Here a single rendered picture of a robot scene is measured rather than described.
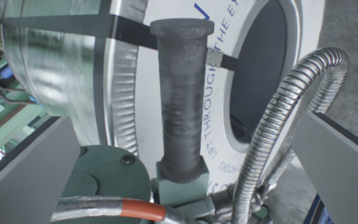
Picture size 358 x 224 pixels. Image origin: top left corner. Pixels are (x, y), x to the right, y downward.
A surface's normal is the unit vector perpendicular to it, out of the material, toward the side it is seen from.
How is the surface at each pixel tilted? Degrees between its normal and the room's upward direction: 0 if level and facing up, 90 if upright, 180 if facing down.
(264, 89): 60
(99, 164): 115
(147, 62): 90
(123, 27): 89
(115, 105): 89
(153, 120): 90
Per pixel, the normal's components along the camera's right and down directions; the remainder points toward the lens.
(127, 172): 0.00, -0.85
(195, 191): 0.19, 0.51
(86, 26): -0.68, 0.01
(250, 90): -0.59, -0.25
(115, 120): 0.70, 0.30
